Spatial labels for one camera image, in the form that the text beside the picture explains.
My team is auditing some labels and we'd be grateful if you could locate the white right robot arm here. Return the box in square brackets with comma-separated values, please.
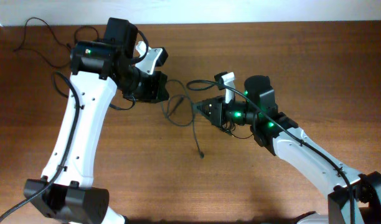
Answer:
[187, 73, 381, 223]

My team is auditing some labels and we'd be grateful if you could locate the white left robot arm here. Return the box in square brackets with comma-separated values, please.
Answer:
[24, 18, 169, 223]

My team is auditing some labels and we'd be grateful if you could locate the black USB cable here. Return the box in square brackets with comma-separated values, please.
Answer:
[159, 79, 205, 159]
[12, 17, 100, 69]

